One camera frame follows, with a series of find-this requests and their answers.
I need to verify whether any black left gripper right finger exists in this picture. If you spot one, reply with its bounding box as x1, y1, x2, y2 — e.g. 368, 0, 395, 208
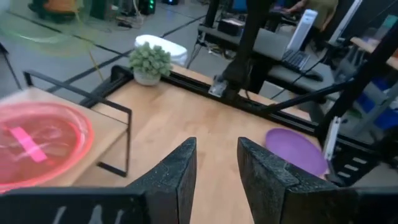
237, 136, 358, 224

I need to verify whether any black metal wire rack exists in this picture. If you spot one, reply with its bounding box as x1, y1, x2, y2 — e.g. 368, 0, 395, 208
0, 70, 133, 187

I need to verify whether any grey metal base bracket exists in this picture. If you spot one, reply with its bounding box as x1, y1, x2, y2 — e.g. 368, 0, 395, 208
208, 74, 228, 98

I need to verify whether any pink transparent plate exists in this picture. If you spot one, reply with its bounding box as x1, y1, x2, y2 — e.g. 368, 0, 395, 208
0, 101, 95, 192

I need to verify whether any grey desk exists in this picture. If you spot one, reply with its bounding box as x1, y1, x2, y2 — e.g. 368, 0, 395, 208
197, 23, 343, 103

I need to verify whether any black box device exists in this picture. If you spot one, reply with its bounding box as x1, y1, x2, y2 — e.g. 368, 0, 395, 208
217, 17, 246, 37

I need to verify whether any small green potted plant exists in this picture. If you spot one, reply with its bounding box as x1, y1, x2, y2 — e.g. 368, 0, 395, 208
128, 42, 174, 87

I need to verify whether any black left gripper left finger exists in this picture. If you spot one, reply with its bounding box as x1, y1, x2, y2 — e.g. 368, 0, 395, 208
126, 136, 198, 224

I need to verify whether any dark grey plate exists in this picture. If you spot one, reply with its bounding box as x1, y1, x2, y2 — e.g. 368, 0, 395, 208
265, 128, 330, 178

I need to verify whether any person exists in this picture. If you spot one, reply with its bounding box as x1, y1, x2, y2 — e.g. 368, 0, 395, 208
284, 0, 340, 32

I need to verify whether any black aluminium table frame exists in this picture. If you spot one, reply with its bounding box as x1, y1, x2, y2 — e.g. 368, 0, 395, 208
79, 18, 398, 190

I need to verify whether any computer tower with green light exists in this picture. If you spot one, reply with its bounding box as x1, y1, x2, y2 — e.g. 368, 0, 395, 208
138, 0, 156, 15

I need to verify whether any laptop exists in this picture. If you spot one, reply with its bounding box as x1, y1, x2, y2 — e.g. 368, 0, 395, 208
281, 8, 320, 73

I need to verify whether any wooden desk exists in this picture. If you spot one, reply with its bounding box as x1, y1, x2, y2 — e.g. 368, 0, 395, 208
351, 36, 398, 71

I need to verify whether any blue storage bin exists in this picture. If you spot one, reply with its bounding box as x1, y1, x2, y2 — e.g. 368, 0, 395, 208
356, 76, 398, 131

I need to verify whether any orange and green machine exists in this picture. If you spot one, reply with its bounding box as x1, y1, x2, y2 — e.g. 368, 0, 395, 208
29, 0, 91, 22

